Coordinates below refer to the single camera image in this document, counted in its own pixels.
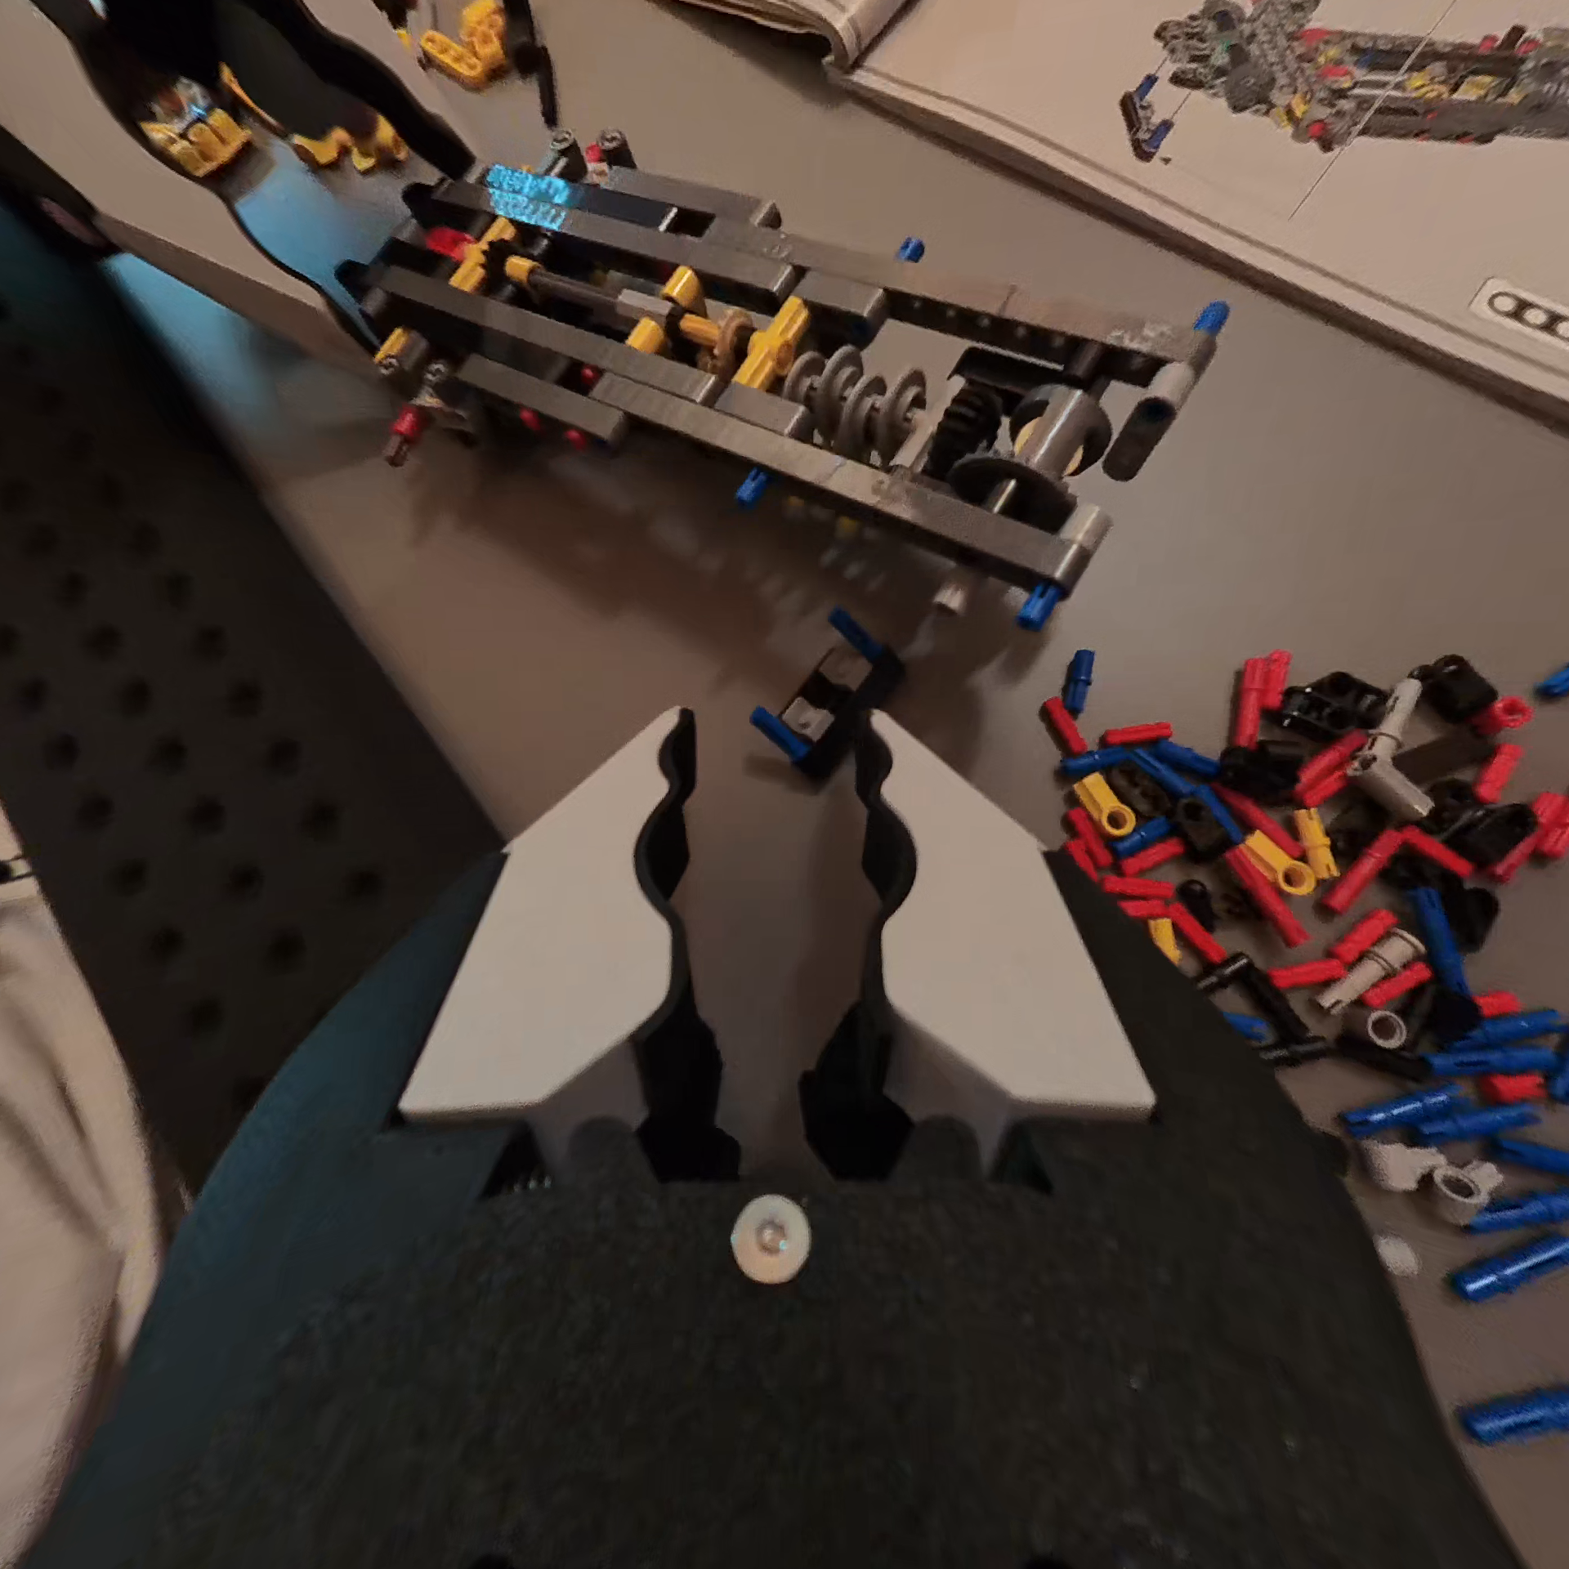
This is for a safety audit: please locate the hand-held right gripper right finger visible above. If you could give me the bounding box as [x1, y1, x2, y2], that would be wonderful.
[857, 708, 1158, 1162]

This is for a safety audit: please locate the pile of yellow lego pieces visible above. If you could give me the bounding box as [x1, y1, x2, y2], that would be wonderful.
[132, 0, 511, 176]

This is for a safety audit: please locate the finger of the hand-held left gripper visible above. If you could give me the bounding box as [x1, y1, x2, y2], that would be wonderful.
[224, 0, 480, 185]
[0, 0, 386, 374]

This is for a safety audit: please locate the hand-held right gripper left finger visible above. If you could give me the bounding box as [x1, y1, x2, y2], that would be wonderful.
[396, 704, 700, 1162]

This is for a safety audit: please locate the black angled lego lever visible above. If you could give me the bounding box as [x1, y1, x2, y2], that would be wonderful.
[502, 0, 562, 133]

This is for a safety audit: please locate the lego instruction booklet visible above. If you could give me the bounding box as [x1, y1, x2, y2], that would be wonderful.
[646, 0, 1569, 420]

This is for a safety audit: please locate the pile of lego pins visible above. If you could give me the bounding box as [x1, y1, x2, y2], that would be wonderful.
[1036, 646, 1569, 1451]

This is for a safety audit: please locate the grey lego chassis assembly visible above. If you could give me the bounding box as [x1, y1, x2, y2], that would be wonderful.
[328, 125, 1236, 635]

